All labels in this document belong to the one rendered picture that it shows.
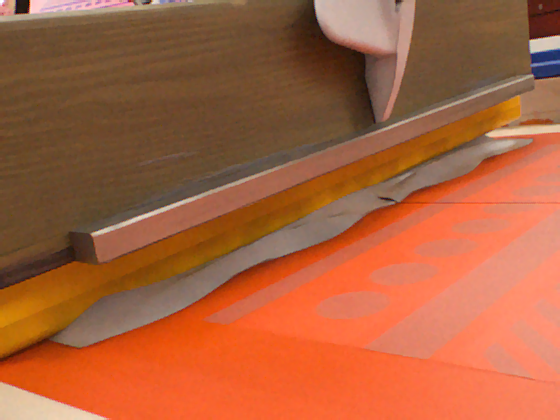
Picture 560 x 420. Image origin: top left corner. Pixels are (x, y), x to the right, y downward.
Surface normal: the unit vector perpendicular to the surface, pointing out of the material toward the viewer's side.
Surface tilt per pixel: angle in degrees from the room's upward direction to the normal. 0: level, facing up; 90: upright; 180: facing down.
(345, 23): 84
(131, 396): 0
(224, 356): 0
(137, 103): 92
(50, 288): 92
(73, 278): 92
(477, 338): 0
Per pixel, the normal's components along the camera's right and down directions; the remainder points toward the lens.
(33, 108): 0.75, 0.04
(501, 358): -0.17, -0.97
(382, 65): -0.65, 0.25
